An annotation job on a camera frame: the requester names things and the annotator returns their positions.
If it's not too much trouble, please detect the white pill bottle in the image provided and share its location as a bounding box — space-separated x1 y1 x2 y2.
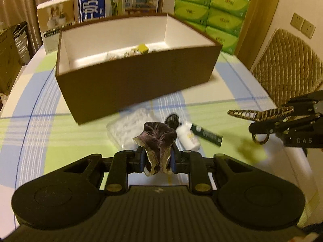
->
176 122 201 150

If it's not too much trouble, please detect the checkered tablecloth desktop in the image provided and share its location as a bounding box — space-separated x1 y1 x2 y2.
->
0 39 323 232

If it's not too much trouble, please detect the dark shopping bag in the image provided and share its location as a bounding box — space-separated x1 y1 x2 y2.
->
10 21 29 65

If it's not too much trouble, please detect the clear bag of swabs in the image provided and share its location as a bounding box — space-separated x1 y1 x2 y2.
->
106 108 157 149

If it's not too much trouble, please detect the blue milk carton box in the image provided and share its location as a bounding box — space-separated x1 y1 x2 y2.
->
77 0 162 25

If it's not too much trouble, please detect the leopard print hair clip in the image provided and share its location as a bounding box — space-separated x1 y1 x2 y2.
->
227 106 295 146

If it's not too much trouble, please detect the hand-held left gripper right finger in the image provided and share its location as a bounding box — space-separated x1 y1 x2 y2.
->
170 144 253 195

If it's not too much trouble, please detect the dark brown carton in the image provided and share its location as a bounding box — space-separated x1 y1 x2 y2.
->
0 26 24 95

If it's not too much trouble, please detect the beige wall socket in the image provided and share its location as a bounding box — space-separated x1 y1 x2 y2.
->
301 19 316 39
290 12 304 29

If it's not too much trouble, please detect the dark green flat box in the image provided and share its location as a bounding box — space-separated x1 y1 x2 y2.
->
190 123 223 147

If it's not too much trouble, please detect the brown cardboard box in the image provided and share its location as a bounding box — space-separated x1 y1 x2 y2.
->
55 13 223 126

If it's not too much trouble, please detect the white product box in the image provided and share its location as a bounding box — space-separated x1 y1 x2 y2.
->
37 0 76 54

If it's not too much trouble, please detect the black cable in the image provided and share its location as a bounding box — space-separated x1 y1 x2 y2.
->
164 114 181 128

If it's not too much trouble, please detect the quilted beige chair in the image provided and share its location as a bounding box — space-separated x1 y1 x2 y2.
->
250 28 323 109

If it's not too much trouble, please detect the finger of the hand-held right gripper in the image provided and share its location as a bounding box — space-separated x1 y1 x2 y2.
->
249 113 323 135
281 91 323 116

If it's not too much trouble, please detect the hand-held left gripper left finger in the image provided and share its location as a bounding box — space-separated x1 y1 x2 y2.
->
63 146 147 195

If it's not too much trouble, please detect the brown velvet scrunchie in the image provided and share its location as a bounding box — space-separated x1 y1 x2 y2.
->
132 121 177 177

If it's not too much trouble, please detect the stack of green tissue packs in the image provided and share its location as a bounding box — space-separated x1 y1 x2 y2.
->
174 0 251 56

